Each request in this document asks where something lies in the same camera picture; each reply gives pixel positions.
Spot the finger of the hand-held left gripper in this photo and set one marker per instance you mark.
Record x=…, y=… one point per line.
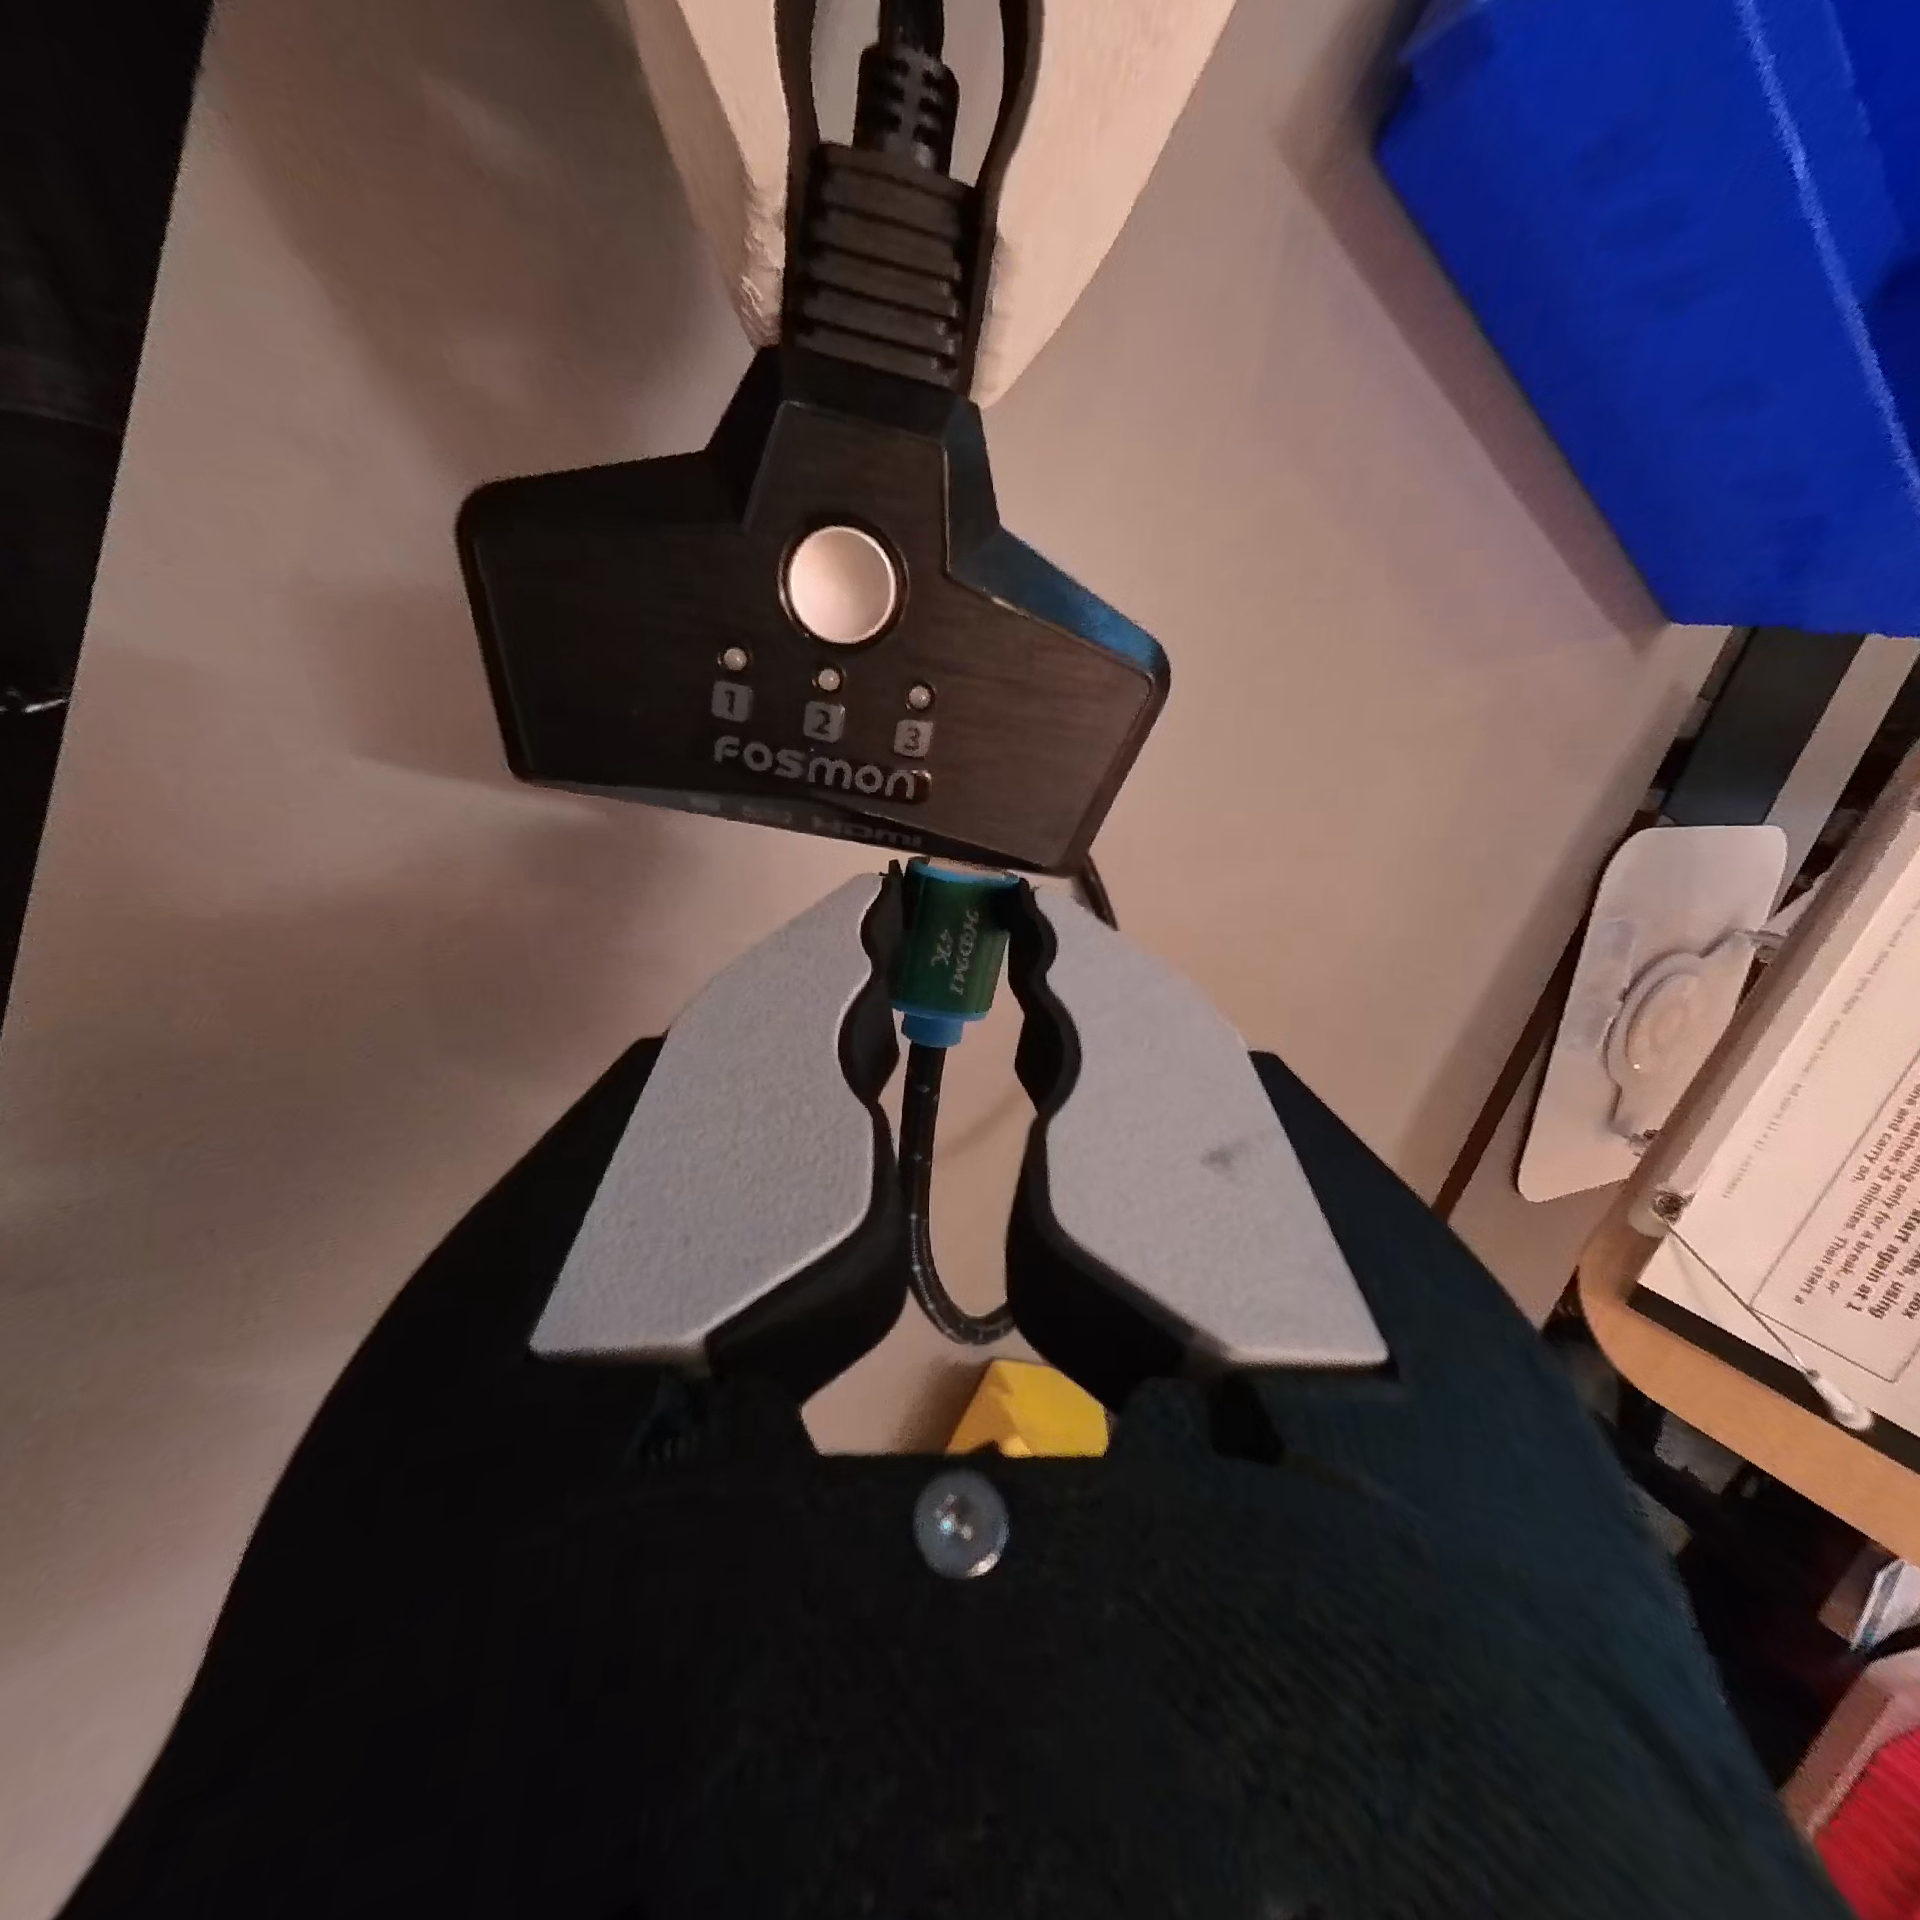
x=728, y=119
x=1110, y=136

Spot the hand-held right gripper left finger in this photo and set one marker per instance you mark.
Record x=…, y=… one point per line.
x=704, y=1171

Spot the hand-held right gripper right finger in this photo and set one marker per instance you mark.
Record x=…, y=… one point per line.
x=1200, y=1185

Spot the yellow storage bin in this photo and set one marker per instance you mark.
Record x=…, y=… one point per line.
x=1028, y=1417

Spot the grey desk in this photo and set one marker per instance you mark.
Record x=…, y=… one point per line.
x=375, y=600

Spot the blue storage bin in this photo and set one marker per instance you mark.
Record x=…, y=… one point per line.
x=1666, y=299

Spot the instruction sign on wooden board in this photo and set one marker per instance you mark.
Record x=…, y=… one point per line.
x=1800, y=1141

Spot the red object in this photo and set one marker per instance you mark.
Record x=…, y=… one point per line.
x=1876, y=1829

